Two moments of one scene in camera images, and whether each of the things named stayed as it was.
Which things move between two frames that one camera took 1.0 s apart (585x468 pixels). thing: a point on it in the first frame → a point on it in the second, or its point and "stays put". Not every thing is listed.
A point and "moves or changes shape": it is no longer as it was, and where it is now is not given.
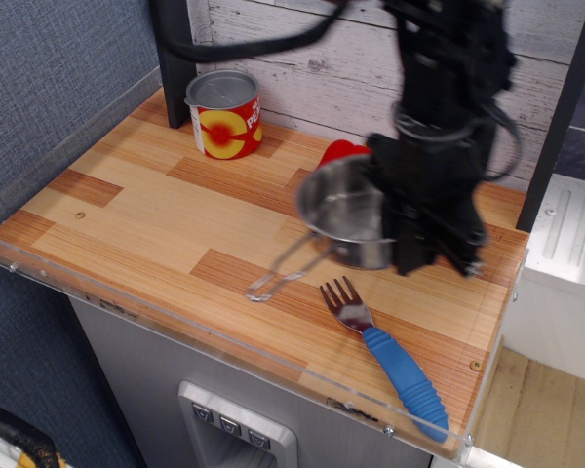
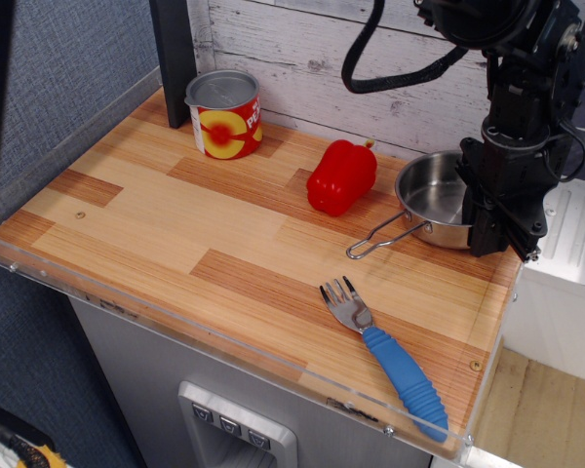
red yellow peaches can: [226, 112] stays put
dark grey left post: [171, 18] stays put
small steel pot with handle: [342, 201] moves or changes shape
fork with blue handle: [428, 405] stays put
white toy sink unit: [557, 310] stays put
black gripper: [431, 189] → [508, 175]
